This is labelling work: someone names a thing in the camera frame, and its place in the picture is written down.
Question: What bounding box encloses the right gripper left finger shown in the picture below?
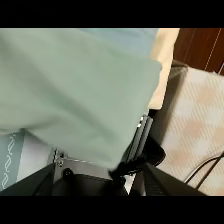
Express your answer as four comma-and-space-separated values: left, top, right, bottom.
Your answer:
0, 162, 56, 197

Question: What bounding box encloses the pale green T-shirt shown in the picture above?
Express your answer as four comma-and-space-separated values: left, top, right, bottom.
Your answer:
0, 28, 164, 175

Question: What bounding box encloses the silver frame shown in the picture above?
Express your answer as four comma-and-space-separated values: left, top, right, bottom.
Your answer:
49, 113, 156, 197

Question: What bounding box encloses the black cable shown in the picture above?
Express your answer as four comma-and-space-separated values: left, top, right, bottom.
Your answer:
182, 151, 224, 185
194, 156, 224, 192

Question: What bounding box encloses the cream garment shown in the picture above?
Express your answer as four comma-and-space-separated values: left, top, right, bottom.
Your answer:
147, 28, 181, 111

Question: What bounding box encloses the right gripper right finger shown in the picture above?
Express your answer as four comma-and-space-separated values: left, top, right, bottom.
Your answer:
143, 161, 208, 197

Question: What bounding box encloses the light blue garment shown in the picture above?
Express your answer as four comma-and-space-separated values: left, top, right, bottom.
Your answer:
79, 28, 160, 64

